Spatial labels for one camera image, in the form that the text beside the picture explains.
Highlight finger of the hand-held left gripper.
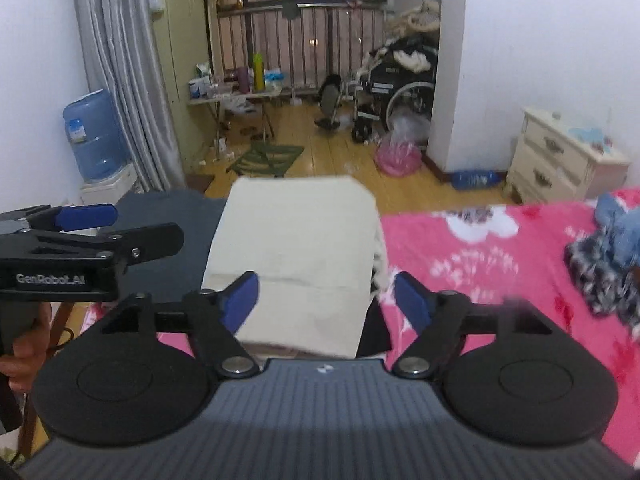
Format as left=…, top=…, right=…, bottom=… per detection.
left=0, top=223, right=185, bottom=267
left=0, top=203, right=119, bottom=235

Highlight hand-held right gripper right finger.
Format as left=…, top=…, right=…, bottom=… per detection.
left=390, top=271, right=556, bottom=380

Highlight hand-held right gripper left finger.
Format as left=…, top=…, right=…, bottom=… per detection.
left=100, top=271, right=261, bottom=379

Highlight cream zip jacket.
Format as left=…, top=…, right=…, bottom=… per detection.
left=200, top=176, right=388, bottom=359

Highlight beige clothes heap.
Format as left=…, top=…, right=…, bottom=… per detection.
left=387, top=0, right=442, bottom=73

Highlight person's left hand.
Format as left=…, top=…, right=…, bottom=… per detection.
left=0, top=304, right=53, bottom=391

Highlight white water dispenser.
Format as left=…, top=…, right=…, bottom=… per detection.
left=80, top=162, right=141, bottom=208

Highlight dark folded garment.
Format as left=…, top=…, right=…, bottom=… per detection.
left=97, top=189, right=228, bottom=306

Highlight black cloth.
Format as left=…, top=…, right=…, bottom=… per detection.
left=356, top=300, right=393, bottom=359

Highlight blue water jug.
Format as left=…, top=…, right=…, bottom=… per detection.
left=62, top=88, right=126, bottom=183

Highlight blue plastic bottle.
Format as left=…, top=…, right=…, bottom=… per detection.
left=450, top=169, right=503, bottom=191

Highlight pink plastic bag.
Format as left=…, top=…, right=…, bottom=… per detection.
left=375, top=110, right=432, bottom=177

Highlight grey curtain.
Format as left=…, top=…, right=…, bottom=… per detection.
left=70, top=0, right=188, bottom=196

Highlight folding table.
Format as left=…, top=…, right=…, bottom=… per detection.
left=187, top=82, right=283, bottom=151

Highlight dark plaid shirt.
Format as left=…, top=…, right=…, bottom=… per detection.
left=565, top=232, right=640, bottom=341

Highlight green bottle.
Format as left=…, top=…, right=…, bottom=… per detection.
left=251, top=52, right=267, bottom=93

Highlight cream nightstand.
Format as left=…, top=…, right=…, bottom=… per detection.
left=502, top=106, right=632, bottom=206

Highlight blue denim jeans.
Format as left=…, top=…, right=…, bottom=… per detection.
left=595, top=192, right=640, bottom=271

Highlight wheelchair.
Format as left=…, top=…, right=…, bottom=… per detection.
left=350, top=42, right=441, bottom=143

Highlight metal balcony railing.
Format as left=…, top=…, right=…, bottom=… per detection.
left=215, top=2, right=393, bottom=93

